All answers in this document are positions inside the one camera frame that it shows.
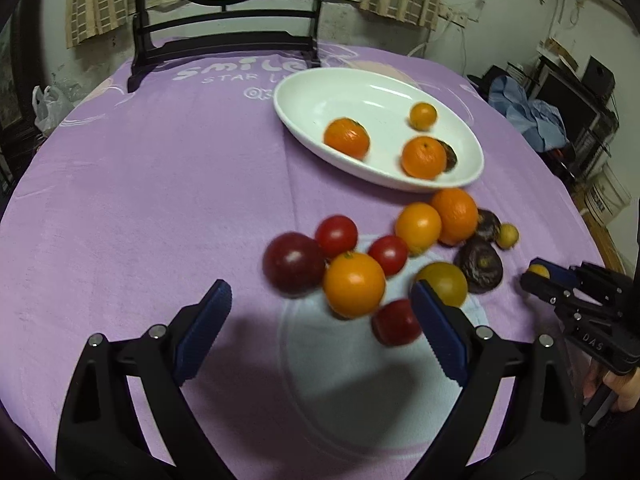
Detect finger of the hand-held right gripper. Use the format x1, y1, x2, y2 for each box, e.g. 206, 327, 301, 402
520, 271, 581, 311
531, 258, 626, 292

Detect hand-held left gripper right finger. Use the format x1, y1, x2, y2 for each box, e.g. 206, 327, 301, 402
410, 280, 586, 480

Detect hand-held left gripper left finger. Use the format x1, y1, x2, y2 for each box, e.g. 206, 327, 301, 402
56, 279, 233, 480

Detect white oval plate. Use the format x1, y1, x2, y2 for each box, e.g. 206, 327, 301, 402
273, 68, 485, 193

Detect person's right hand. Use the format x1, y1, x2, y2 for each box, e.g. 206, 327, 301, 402
582, 360, 640, 413

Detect red tomato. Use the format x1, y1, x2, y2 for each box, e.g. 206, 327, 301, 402
371, 299, 424, 347
367, 235, 409, 277
315, 215, 359, 260

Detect yellow green tomato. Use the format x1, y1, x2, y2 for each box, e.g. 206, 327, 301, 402
414, 262, 469, 309

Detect dark purple passion fruit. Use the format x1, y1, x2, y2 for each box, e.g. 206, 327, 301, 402
453, 238, 505, 295
474, 208, 502, 244

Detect white cardboard box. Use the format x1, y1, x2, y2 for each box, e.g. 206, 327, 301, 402
584, 165, 632, 225

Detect dark red plum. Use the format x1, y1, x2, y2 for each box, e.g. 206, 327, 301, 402
263, 232, 327, 294

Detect purple printed tablecloth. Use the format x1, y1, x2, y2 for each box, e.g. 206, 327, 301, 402
0, 42, 626, 480

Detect blue cloth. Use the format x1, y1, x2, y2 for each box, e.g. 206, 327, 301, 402
487, 75, 571, 153

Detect black monitor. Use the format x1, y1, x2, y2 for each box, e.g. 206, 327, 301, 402
531, 65, 601, 136

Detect black speaker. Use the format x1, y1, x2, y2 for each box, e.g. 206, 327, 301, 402
581, 56, 616, 103

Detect small orange kumquat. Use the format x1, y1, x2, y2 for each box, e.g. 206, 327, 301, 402
409, 102, 438, 130

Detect orange tangerine with green stem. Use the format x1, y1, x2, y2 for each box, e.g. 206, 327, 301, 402
323, 117, 371, 160

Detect white plastic bag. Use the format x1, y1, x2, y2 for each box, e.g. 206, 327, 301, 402
32, 84, 75, 137

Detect black chair with painted back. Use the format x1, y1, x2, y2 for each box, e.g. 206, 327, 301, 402
127, 0, 329, 94

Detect dark wooden cabinet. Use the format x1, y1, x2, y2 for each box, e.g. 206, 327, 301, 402
0, 0, 43, 196

